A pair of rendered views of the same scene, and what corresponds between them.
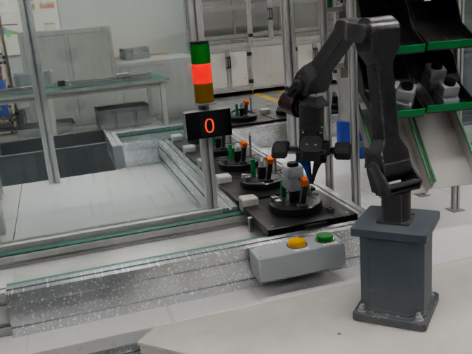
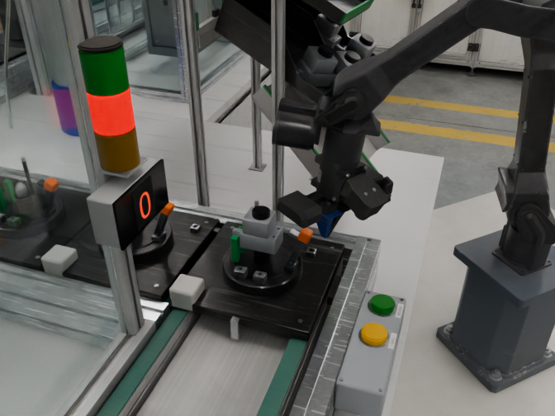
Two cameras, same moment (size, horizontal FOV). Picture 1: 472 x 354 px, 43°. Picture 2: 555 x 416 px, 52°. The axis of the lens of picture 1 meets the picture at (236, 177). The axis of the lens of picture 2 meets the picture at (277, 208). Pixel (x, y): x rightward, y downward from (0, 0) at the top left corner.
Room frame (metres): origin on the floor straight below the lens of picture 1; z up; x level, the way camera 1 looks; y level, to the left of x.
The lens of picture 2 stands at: (1.04, 0.47, 1.61)
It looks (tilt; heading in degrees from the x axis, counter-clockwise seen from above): 33 degrees down; 305
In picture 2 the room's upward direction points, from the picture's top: straight up
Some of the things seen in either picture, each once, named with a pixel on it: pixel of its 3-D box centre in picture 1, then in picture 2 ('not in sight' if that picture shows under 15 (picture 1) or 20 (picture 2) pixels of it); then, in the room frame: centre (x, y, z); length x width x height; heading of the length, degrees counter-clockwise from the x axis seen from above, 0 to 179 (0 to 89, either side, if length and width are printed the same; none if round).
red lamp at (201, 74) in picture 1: (201, 73); (111, 108); (1.57, 0.07, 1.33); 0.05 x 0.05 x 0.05
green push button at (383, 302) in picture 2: (324, 238); (381, 305); (1.29, -0.19, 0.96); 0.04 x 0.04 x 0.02
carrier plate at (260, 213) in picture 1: (295, 211); (263, 273); (1.51, -0.15, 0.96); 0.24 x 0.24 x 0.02; 16
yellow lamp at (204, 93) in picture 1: (204, 92); (117, 145); (1.57, 0.07, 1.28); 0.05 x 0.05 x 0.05
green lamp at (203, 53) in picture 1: (200, 53); (104, 68); (1.57, 0.07, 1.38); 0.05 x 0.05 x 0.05
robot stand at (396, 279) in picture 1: (396, 265); (506, 306); (1.13, -0.31, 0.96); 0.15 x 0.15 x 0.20; 61
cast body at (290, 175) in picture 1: (291, 174); (255, 226); (1.52, -0.15, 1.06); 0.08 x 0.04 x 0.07; 16
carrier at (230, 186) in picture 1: (261, 170); (131, 222); (1.75, -0.08, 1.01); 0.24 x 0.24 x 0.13; 16
